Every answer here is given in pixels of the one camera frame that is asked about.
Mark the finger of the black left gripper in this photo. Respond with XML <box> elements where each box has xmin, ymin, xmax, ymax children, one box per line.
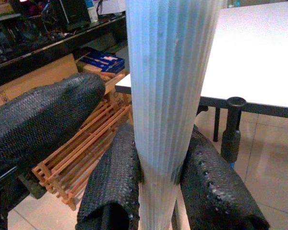
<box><xmin>0</xmin><ymin>72</ymin><xmax>107</xmax><ymax>169</ymax></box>

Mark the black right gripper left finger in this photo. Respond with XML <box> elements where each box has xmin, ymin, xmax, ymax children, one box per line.
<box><xmin>76</xmin><ymin>124</ymin><xmax>145</xmax><ymax>230</ymax></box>

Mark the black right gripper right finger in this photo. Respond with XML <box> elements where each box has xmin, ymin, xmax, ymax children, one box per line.
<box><xmin>179</xmin><ymin>124</ymin><xmax>271</xmax><ymax>230</ymax></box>

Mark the red dustpan blue handle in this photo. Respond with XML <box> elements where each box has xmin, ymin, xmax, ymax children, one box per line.
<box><xmin>220</xmin><ymin>96</ymin><xmax>248</xmax><ymax>168</ymax></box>

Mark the pale handled red black broom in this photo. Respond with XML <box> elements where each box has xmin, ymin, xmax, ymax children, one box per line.
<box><xmin>124</xmin><ymin>0</ymin><xmax>222</xmax><ymax>230</ymax></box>

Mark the brown cardboard box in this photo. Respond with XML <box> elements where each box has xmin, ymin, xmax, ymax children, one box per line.
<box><xmin>0</xmin><ymin>53</ymin><xmax>80</xmax><ymax>108</ymax></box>

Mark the wooden slatted rack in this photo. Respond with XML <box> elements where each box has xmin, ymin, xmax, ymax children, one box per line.
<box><xmin>32</xmin><ymin>73</ymin><xmax>133</xmax><ymax>211</ymax></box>

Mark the black cluttered workbench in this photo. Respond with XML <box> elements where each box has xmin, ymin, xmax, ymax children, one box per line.
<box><xmin>0</xmin><ymin>0</ymin><xmax>128</xmax><ymax>90</ymax></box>

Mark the blue carton box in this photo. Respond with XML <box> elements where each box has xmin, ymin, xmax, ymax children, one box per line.
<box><xmin>79</xmin><ymin>50</ymin><xmax>125</xmax><ymax>74</ymax></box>

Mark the black computer case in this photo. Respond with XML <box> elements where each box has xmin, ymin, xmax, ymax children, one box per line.
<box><xmin>50</xmin><ymin>0</ymin><xmax>91</xmax><ymax>28</ymax></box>

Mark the white plastic bottle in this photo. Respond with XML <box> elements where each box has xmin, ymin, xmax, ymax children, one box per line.
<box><xmin>85</xmin><ymin>0</ymin><xmax>99</xmax><ymax>23</ymax></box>

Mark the white top black leg table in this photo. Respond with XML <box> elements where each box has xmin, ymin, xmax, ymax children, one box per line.
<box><xmin>115</xmin><ymin>0</ymin><xmax>288</xmax><ymax>142</ymax></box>

